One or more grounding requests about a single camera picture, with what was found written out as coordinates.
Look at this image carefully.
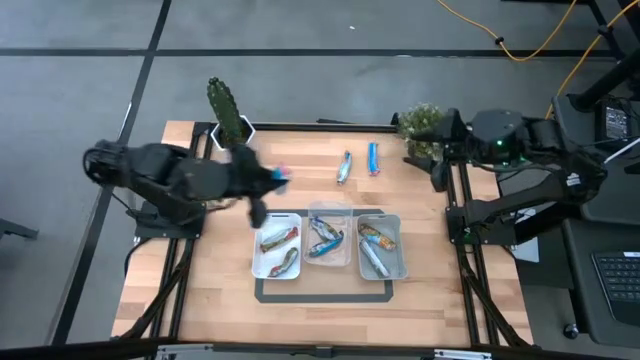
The orange green granola bar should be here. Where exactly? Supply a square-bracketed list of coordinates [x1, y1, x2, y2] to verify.
[357, 223, 398, 252]

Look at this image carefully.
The green cactus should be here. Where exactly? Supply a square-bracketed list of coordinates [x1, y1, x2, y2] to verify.
[206, 76, 250, 149]

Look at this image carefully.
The black power adapter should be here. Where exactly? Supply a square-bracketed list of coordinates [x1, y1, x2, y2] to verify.
[599, 97, 636, 151]

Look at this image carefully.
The white rod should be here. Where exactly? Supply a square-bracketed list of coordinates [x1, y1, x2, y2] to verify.
[602, 141, 640, 165]

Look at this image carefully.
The clear plastic bin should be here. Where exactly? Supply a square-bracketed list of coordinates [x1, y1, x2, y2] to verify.
[303, 201, 354, 268]

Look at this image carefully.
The black crossbar with silver brackets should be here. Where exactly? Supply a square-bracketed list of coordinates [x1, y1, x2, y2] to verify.
[0, 337, 640, 360]

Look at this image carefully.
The silver green granola bar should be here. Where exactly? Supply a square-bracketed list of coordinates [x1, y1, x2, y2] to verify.
[359, 238, 391, 279]

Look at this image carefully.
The blue green granola bar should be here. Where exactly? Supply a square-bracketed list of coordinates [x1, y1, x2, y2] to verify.
[308, 217, 345, 242]

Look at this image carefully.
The black chair base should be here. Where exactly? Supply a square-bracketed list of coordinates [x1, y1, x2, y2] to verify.
[0, 218, 40, 242]

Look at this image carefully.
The bushy green potted plant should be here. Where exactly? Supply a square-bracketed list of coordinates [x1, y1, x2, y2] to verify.
[397, 102, 446, 161]

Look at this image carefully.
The white plastic bin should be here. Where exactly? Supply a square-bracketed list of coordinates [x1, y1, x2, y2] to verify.
[251, 212, 304, 281]

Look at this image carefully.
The yellow long extension cable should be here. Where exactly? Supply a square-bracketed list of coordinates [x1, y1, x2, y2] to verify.
[544, 0, 640, 119]

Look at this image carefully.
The yellow looped extension cable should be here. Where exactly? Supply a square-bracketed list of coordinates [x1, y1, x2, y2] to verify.
[435, 0, 579, 64]

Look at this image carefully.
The black aluminium table frame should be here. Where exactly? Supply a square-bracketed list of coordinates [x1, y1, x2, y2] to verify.
[119, 119, 531, 349]

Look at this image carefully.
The grey plastic bin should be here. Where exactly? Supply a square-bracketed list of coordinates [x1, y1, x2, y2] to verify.
[355, 213, 409, 281]

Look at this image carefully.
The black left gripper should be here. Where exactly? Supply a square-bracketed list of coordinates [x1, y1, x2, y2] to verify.
[227, 143, 291, 201]

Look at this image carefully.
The white hexagonal pot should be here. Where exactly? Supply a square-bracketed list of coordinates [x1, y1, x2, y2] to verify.
[209, 114, 257, 151]

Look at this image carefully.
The black stand leg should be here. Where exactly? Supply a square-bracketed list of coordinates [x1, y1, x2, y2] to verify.
[569, 47, 640, 114]

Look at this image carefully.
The silver blue granola bar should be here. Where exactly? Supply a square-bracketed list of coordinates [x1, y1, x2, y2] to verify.
[336, 150, 353, 186]

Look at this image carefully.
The black side desk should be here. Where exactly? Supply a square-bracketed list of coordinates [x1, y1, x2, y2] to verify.
[552, 94, 640, 346]

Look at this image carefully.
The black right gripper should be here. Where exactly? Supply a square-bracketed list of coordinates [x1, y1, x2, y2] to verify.
[402, 107, 474, 175]

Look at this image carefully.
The black laptop keyboard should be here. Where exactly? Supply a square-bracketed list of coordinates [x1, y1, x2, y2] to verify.
[591, 251, 640, 327]

